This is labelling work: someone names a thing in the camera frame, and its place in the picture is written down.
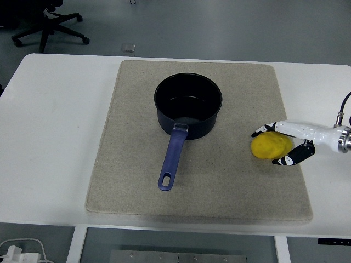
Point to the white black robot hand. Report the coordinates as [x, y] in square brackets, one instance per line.
[304, 131]

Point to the yellow potato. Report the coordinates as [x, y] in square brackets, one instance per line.
[267, 146]

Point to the beige grey table mat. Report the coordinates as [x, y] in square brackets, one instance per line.
[219, 178]

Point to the black table control panel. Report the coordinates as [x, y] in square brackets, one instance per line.
[334, 241]

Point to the white table leg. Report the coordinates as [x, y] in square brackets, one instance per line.
[282, 250]
[75, 246]

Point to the grey metal plate with screws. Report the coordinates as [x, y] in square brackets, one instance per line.
[178, 257]

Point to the silver floor socket plate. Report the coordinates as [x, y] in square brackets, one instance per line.
[127, 48]

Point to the black office chair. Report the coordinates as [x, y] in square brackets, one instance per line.
[46, 27]

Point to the white power strip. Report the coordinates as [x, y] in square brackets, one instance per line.
[27, 258]

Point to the black object beside table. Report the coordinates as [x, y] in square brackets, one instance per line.
[1, 90]

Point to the white power adapter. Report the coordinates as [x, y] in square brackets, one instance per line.
[14, 250]

